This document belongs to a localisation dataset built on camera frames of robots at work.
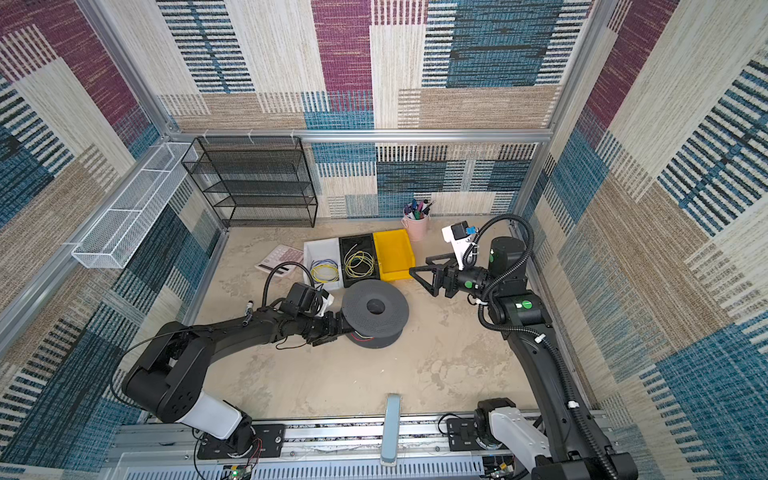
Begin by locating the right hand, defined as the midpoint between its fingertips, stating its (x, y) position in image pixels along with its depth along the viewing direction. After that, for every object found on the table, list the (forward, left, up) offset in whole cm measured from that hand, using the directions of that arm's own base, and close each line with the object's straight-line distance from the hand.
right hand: (420, 271), depth 67 cm
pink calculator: (+29, +46, -29) cm, 62 cm away
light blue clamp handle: (-25, +8, -29) cm, 40 cm away
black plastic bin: (+34, +15, -30) cm, 48 cm away
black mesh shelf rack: (+52, +55, -14) cm, 77 cm away
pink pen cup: (+36, -4, -25) cm, 44 cm away
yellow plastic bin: (+28, +4, -30) cm, 41 cm away
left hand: (-1, +19, -27) cm, 33 cm away
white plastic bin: (+29, +30, -26) cm, 50 cm away
